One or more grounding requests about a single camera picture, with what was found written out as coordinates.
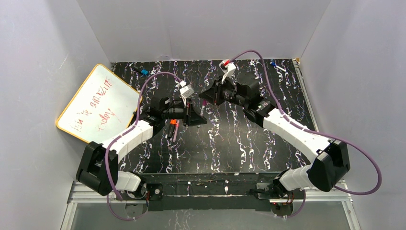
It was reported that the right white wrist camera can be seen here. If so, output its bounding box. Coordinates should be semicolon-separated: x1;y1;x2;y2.
219;59;236;84

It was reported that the green white marker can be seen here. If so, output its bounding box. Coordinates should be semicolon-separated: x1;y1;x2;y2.
200;105;205;117

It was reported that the purple cable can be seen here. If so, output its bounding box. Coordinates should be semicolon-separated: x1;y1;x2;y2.
222;49;383;219
104;71;186;222

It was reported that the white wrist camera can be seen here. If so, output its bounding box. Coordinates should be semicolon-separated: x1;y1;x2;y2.
219;59;236;84
179;80;194;105

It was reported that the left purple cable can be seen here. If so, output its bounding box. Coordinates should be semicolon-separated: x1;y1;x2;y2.
104;71;186;222

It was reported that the pink marker pen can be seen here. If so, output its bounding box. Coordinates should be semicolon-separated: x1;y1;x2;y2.
172;120;180;142

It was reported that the yellow framed whiteboard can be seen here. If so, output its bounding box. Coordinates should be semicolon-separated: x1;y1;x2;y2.
56;64;139;143

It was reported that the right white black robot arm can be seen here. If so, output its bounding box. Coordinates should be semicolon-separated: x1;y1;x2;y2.
199;75;350;195

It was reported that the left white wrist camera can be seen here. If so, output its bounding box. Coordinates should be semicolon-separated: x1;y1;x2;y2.
179;80;194;105

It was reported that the blue black marker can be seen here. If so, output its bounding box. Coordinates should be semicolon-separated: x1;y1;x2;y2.
133;67;149;76

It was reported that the blue capped white marker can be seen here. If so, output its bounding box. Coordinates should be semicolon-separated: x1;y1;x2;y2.
271;62;286;72

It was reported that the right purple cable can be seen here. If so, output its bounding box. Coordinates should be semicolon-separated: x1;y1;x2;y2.
222;49;383;219

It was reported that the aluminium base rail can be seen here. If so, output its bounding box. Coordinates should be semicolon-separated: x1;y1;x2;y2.
68;180;353;203

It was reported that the orange black marker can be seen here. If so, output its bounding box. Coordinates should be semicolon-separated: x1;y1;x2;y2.
166;123;176;139

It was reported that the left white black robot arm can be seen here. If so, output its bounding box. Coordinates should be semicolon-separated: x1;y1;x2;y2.
76;97;207;196

